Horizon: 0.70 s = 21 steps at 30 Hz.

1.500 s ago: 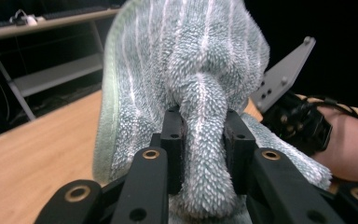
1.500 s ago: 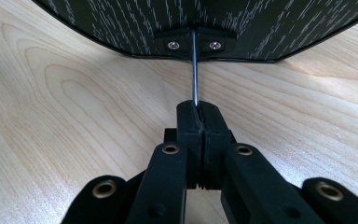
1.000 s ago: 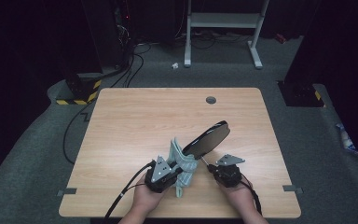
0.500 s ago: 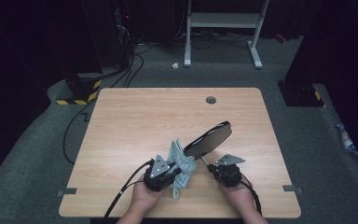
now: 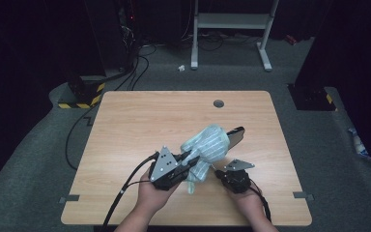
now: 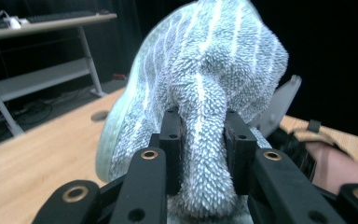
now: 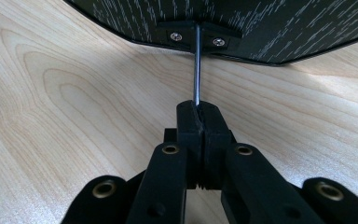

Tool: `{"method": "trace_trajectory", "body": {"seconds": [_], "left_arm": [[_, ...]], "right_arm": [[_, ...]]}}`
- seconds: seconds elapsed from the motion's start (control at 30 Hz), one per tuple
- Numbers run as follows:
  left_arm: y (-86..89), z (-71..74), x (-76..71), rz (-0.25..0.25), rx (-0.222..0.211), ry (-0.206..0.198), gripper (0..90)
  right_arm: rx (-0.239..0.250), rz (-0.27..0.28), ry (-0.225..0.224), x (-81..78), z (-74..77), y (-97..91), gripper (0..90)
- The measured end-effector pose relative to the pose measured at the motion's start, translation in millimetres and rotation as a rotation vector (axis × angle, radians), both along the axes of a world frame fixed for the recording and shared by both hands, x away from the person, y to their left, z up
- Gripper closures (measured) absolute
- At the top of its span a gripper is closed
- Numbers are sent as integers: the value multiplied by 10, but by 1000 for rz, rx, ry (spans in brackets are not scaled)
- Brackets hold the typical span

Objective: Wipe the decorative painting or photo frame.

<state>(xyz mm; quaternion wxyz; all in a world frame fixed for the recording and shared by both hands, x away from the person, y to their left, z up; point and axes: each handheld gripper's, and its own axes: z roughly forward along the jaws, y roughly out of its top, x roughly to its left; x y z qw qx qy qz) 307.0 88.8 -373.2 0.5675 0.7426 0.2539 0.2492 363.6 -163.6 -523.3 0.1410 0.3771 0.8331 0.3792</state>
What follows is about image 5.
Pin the person's right hand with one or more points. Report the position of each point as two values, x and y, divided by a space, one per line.
248 204

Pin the black stand base yellow corner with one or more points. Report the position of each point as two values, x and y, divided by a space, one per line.
312 98

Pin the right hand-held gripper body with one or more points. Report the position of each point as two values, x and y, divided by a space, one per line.
236 180

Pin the small red object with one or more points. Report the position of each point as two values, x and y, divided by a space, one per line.
291 39

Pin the grey table grommet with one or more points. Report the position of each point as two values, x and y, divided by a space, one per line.
218 103

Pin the pale green striped cloth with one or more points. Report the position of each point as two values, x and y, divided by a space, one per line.
209 145

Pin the black lacquer floral dish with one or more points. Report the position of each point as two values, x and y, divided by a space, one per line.
236 137

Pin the white metal stand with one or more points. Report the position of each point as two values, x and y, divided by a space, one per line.
232 21

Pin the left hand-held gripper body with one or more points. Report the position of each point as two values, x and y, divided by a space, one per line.
164 167

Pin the white crumpled paper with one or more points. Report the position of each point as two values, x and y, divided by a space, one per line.
181 68

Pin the black yellow striped stand base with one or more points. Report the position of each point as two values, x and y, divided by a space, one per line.
79 95

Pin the person's left hand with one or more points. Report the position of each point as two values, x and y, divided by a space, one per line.
154 199

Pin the blue white packet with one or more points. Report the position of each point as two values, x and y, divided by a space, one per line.
359 145

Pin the dark equipment rack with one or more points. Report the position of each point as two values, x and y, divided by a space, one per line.
125 32

